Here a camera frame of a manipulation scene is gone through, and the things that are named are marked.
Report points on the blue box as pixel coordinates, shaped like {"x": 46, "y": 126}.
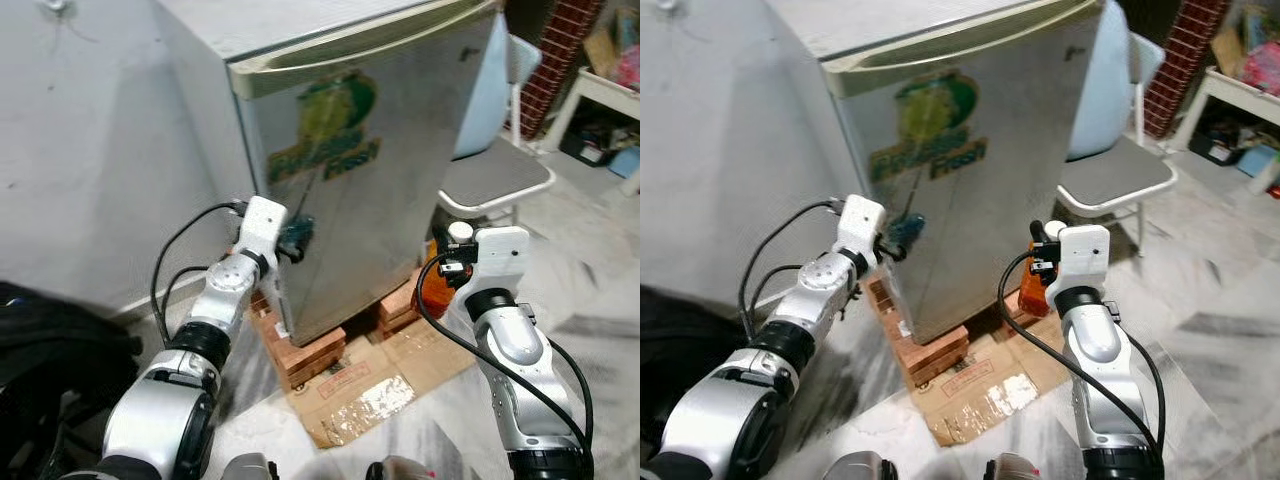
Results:
{"x": 1255, "y": 162}
{"x": 625, "y": 162}

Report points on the white chair with grey seat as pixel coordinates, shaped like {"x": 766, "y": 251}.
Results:
{"x": 490, "y": 175}
{"x": 1110, "y": 175}

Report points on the pink packet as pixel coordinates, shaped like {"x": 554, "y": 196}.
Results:
{"x": 630, "y": 68}
{"x": 1262, "y": 68}

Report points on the black bag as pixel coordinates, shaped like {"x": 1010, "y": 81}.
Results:
{"x": 50, "y": 350}
{"x": 680, "y": 340}

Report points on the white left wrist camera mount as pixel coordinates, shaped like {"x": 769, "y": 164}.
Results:
{"x": 262, "y": 225}
{"x": 860, "y": 222}

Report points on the white shelf table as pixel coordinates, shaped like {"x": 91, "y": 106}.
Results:
{"x": 600, "y": 92}
{"x": 1230, "y": 90}

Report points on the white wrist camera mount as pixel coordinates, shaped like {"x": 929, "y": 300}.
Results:
{"x": 1085, "y": 250}
{"x": 503, "y": 255}
{"x": 262, "y": 225}
{"x": 860, "y": 222}

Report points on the red brick stack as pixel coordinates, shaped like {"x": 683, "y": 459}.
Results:
{"x": 1010, "y": 318}
{"x": 310, "y": 360}
{"x": 398, "y": 310}
{"x": 935, "y": 360}

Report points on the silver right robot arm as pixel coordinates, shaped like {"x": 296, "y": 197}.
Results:
{"x": 1095, "y": 345}
{"x": 510, "y": 345}

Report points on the black box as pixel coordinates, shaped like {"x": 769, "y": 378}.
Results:
{"x": 590, "y": 148}
{"x": 1215, "y": 148}

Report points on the green fridge sticker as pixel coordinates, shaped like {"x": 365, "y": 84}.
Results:
{"x": 940, "y": 110}
{"x": 335, "y": 110}

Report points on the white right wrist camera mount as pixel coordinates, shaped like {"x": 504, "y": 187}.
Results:
{"x": 1085, "y": 250}
{"x": 503, "y": 255}

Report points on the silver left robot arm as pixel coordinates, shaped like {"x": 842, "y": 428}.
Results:
{"x": 740, "y": 420}
{"x": 160, "y": 420}

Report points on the robot left leg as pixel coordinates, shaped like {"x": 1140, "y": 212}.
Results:
{"x": 250, "y": 468}
{"x": 862, "y": 468}

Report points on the red brick pillar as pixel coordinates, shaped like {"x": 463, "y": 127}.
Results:
{"x": 555, "y": 60}
{"x": 1185, "y": 60}

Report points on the brown cardboard box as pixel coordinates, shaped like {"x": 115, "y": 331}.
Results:
{"x": 602, "y": 50}
{"x": 1230, "y": 50}

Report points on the silver fridge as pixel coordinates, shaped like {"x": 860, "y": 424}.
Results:
{"x": 1010, "y": 220}
{"x": 400, "y": 220}

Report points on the brown cardboard sheet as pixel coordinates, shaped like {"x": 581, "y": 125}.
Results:
{"x": 370, "y": 395}
{"x": 990, "y": 395}

